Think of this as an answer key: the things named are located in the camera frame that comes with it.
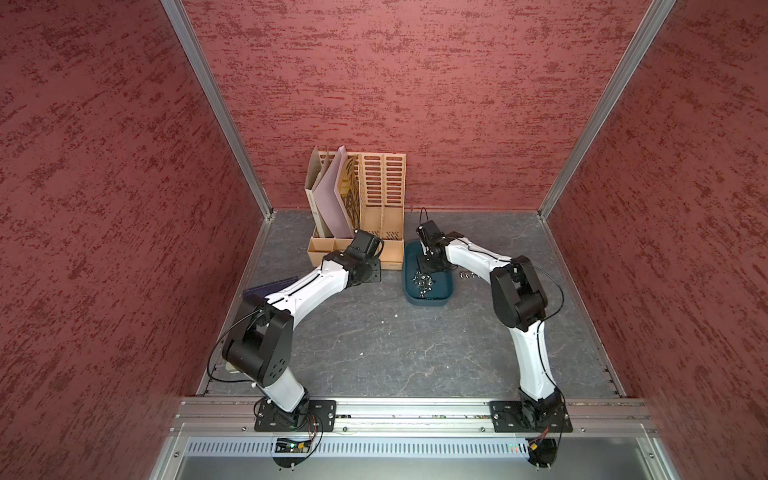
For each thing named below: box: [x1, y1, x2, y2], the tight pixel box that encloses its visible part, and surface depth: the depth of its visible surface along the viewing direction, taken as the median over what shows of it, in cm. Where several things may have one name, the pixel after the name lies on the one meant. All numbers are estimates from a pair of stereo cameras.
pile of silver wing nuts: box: [411, 271, 434, 298], surface depth 100 cm
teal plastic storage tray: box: [403, 240, 455, 306], surface depth 99 cm
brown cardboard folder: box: [304, 146, 333, 238], surface depth 93 cm
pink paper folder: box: [313, 145, 355, 238], surface depth 95 cm
